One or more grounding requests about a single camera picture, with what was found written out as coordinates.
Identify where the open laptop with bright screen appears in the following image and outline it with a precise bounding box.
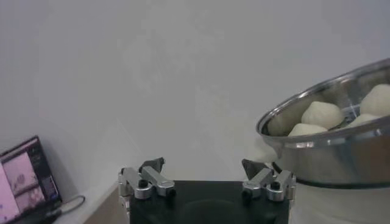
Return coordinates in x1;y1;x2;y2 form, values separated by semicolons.
0;135;63;224

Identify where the black looped cable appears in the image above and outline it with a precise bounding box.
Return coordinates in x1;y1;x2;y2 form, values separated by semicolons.
45;194;87;217

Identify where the perforated steel steamer basket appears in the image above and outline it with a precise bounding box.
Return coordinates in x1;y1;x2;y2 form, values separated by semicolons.
255;57;390;187

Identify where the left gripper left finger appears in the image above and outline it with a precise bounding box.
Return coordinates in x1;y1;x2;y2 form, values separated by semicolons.
118;156;177;201

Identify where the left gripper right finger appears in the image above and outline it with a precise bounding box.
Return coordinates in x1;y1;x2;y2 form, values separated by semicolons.
241;158;297;202

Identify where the white steamed baozi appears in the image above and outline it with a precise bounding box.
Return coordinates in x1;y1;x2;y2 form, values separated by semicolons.
288;123;328;137
359;83;390;117
346;113;381;128
300;100;345;130

